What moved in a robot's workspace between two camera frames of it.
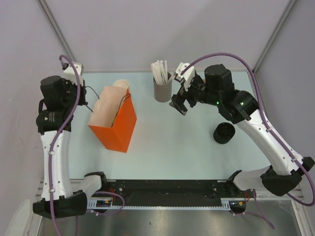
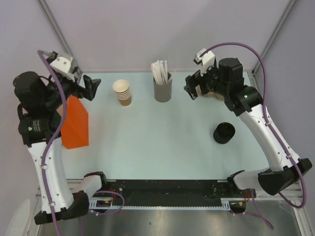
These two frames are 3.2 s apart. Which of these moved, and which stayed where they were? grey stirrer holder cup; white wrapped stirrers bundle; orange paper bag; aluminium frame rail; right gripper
Moved: right gripper; orange paper bag
Stayed: aluminium frame rail; grey stirrer holder cup; white wrapped stirrers bundle
